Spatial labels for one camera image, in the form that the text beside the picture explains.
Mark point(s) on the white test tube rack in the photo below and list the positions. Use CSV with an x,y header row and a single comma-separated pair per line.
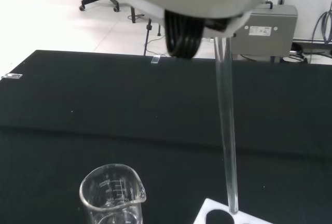
x,y
207,206

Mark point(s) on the clear glass beaker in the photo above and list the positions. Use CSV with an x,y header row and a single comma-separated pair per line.
x,y
114,198

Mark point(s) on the black tripod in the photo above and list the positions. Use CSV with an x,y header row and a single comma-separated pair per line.
x,y
147,29

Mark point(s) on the clear plastic cloth clip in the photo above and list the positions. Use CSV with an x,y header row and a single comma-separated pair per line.
x,y
12,76
155,59

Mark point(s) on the grey metal cabinet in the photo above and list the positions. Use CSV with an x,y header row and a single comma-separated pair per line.
x,y
272,45

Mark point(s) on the black bench cloth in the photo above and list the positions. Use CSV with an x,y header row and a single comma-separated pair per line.
x,y
103,104

